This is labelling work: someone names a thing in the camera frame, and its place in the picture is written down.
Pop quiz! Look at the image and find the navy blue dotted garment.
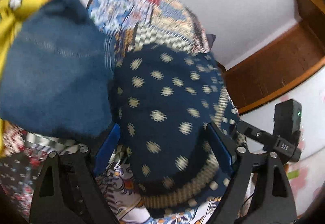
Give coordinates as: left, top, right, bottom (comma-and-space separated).
0, 0, 243, 215

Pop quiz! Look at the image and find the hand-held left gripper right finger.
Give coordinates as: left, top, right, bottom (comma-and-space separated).
204, 122, 298, 224

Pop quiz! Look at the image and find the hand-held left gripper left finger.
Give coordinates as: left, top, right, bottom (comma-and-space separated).
29, 123, 121, 224

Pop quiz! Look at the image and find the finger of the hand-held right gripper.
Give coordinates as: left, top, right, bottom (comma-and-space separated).
235, 120, 278, 149

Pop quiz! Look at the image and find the patchwork patterned quilt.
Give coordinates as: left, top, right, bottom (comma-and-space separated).
0, 0, 248, 224

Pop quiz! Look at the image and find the wooden door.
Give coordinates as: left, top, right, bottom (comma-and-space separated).
293, 0, 325, 39

